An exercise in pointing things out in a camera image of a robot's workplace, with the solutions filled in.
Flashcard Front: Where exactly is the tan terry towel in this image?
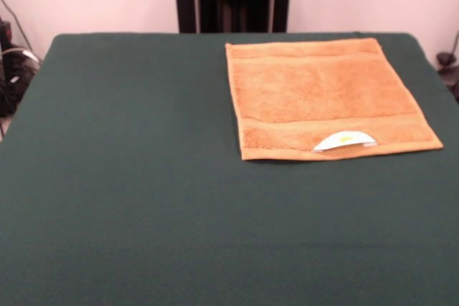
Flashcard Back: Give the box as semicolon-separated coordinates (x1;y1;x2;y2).
224;37;445;162

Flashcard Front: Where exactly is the dark green table cloth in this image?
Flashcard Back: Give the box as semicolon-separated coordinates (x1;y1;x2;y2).
0;32;459;306

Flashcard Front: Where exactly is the black upright power strip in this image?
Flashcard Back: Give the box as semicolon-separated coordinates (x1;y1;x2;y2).
0;21;12;51

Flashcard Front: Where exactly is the black cable tangle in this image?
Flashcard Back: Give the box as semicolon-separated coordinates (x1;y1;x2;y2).
0;46;41;118

